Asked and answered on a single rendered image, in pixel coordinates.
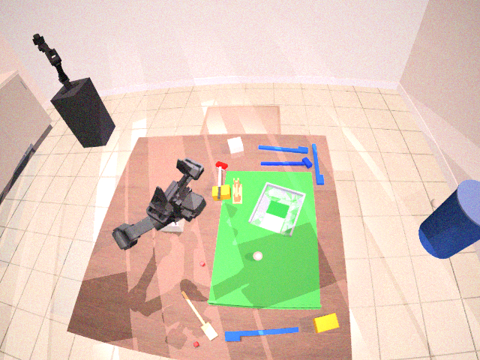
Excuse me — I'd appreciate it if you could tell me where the green flat mat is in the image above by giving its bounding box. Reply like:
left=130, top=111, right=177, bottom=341
left=209, top=171, right=320, bottom=305

